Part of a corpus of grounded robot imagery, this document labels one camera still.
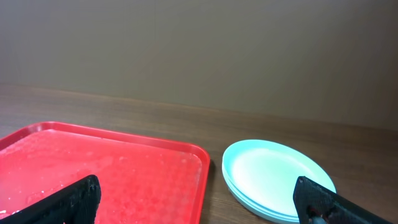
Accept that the red plastic serving tray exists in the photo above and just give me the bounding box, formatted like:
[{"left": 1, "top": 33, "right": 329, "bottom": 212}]
[{"left": 1, "top": 121, "right": 210, "bottom": 223}]

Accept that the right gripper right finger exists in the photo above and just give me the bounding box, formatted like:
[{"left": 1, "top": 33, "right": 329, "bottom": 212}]
[{"left": 293, "top": 176, "right": 391, "bottom": 224}]

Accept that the white round plate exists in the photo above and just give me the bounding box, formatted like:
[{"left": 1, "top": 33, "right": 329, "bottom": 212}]
[{"left": 228, "top": 187, "right": 299, "bottom": 224}]

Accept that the light blue plate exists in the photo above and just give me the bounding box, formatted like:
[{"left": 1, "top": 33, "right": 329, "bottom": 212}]
[
  {"left": 221, "top": 139, "right": 336, "bottom": 218},
  {"left": 221, "top": 167, "right": 299, "bottom": 224}
]

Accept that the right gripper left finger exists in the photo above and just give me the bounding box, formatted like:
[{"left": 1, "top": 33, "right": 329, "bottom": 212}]
[{"left": 1, "top": 175, "right": 101, "bottom": 224}]

